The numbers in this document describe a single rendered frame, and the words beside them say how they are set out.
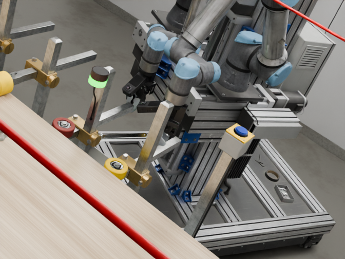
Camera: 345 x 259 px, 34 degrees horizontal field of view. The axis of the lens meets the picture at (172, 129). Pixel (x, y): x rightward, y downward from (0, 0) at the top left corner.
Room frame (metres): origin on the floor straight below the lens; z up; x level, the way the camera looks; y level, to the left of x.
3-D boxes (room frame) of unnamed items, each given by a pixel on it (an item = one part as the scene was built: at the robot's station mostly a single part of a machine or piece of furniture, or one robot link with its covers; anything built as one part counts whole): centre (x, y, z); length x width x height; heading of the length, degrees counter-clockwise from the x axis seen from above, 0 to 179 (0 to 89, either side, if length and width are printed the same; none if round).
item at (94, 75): (1.62, 0.30, 1.13); 0.06 x 0.06 x 0.02
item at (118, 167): (1.49, 0.12, 0.85); 0.08 x 0.08 x 0.11
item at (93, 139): (1.67, 0.30, 0.84); 0.14 x 0.06 x 0.05; 67
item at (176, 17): (2.53, 0.16, 1.09); 0.15 x 0.15 x 0.10
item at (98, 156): (1.67, 0.24, 0.75); 0.26 x 0.01 x 0.10; 67
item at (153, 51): (1.99, 0.19, 1.12); 0.09 x 0.08 x 0.11; 12
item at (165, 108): (1.57, 0.05, 0.92); 0.04 x 0.04 x 0.48; 67
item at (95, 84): (1.62, 0.30, 1.10); 0.06 x 0.06 x 0.02
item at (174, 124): (1.65, 0.03, 1.06); 0.09 x 0.08 x 0.12; 87
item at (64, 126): (1.58, 0.35, 0.85); 0.08 x 0.08 x 0.11
